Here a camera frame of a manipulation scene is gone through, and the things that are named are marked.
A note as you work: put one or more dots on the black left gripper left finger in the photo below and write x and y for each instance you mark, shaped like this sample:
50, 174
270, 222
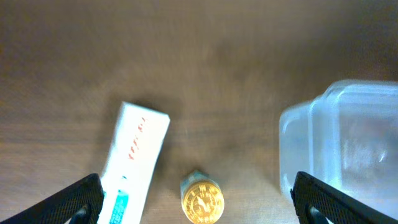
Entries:
80, 202

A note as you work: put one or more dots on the clear plastic container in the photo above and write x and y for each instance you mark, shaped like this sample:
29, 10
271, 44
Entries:
347, 138

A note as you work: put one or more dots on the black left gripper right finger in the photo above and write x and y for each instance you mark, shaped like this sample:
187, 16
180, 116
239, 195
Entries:
317, 202

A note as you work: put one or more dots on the white Panadol box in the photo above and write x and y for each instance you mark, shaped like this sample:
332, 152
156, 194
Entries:
138, 138

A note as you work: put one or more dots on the gold lid balm jar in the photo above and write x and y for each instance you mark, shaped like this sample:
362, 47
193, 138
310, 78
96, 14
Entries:
202, 200

